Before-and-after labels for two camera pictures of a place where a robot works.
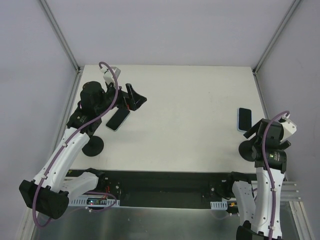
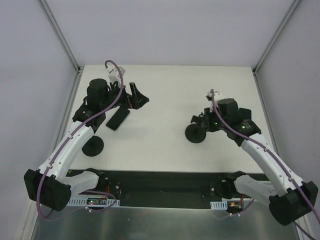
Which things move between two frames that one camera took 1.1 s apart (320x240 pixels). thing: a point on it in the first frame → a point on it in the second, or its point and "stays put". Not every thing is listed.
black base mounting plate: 169,188 stays put
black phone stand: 95,145 stays put
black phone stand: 248,150 → 195,133
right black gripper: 253,130 → 203,120
